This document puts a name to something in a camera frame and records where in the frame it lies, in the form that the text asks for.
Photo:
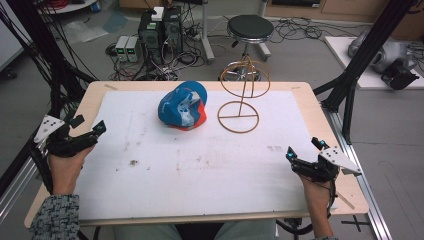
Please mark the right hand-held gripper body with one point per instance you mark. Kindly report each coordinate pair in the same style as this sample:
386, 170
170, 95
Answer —
320, 168

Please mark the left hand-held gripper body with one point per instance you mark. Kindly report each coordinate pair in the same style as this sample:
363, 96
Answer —
63, 146

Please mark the person's left hand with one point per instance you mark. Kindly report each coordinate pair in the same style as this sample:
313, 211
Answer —
66, 173

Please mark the person's right hand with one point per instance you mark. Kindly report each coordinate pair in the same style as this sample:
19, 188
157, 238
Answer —
316, 196

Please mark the wooden table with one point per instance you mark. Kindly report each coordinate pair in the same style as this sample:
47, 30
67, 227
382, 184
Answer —
100, 86

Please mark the grey power supply unit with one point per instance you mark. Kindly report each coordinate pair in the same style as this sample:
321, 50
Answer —
121, 48
133, 48

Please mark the blue and orange cap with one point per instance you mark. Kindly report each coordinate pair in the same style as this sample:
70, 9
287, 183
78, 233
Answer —
181, 106

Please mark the clear plastic sheet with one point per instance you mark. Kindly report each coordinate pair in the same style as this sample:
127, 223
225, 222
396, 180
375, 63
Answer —
85, 31

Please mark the white table mat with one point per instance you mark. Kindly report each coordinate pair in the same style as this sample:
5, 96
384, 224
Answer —
200, 166

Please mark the white floor board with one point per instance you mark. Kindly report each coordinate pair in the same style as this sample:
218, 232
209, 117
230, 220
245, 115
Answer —
340, 53

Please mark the black device on board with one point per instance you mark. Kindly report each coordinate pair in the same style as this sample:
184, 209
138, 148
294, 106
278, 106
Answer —
400, 78

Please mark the black computer tower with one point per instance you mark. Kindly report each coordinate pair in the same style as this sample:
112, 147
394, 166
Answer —
173, 30
150, 36

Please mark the grey robot shell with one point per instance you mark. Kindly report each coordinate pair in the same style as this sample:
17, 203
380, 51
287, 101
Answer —
390, 53

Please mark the small white box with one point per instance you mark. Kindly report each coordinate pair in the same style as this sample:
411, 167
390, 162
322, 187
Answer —
158, 13

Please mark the black round stool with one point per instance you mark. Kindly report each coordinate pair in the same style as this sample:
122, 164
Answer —
250, 28

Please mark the grey metal stand leg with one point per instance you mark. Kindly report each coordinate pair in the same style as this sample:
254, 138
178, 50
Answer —
206, 36

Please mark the aluminium rail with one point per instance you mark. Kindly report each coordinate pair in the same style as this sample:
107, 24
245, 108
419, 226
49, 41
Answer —
16, 186
366, 186

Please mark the black metal frame post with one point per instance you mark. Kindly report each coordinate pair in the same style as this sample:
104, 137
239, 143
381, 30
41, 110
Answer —
363, 56
36, 50

